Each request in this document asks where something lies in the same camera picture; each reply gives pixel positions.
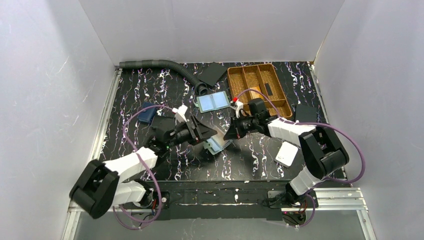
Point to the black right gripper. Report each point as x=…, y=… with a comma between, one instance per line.
x=239, y=126

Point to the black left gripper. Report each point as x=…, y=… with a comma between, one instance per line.
x=194, y=132

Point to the mint green card holder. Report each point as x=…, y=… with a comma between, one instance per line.
x=216, y=143

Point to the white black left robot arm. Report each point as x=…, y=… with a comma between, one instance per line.
x=102, y=185

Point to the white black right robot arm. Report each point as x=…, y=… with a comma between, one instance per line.
x=322, y=150

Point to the open mint card holder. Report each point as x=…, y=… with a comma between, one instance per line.
x=212, y=102

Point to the orange card in tray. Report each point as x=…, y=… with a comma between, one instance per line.
x=256, y=92

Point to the black card in tray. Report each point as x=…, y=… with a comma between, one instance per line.
x=268, y=89

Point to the black snap wallet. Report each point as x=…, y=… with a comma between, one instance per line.
x=162, y=121

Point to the black flat pad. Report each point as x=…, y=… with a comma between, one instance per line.
x=212, y=74

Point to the navy blue wallet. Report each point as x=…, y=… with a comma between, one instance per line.
x=147, y=115

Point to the white rectangular box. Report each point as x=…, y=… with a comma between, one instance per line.
x=286, y=154

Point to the wicker divided tray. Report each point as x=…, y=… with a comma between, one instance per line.
x=241, y=78

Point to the black flat wallet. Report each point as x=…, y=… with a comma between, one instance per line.
x=305, y=114

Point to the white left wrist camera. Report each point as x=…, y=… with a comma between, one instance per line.
x=179, y=113

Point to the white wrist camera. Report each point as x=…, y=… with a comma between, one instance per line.
x=237, y=106
x=179, y=113

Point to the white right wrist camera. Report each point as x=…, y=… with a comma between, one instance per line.
x=237, y=106

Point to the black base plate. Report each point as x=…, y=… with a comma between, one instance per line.
x=255, y=199

